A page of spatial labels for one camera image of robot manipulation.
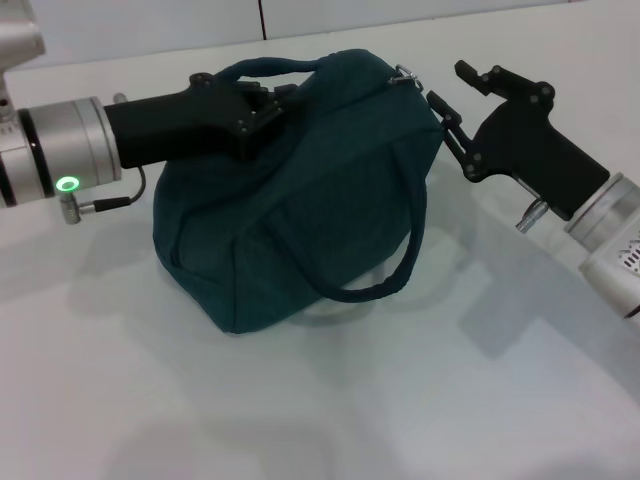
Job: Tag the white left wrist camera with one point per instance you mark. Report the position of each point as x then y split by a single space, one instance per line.
20 35

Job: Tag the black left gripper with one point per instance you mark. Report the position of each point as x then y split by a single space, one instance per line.
190 122

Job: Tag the dark teal fabric bag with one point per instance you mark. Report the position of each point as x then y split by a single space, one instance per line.
325 200

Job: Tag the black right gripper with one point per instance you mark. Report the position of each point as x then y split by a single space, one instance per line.
530 145

